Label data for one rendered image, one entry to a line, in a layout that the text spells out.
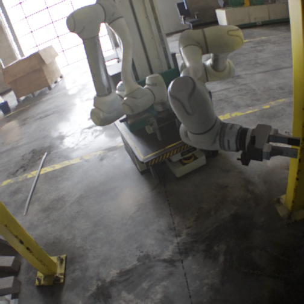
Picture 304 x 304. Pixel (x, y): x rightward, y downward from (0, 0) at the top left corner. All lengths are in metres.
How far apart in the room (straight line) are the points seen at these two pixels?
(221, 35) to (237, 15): 6.63
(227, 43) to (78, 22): 0.73
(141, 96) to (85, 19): 0.51
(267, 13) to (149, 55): 6.74
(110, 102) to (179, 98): 0.88
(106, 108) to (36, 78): 5.31
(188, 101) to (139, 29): 1.23
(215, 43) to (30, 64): 5.75
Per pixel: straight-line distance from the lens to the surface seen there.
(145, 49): 1.85
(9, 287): 1.89
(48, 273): 1.78
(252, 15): 8.05
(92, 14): 1.34
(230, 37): 1.21
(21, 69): 6.73
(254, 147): 0.72
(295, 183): 1.47
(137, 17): 1.82
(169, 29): 8.86
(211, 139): 0.77
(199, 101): 0.66
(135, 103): 1.26
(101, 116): 1.50
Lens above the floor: 1.29
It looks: 34 degrees down
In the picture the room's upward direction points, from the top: 18 degrees counter-clockwise
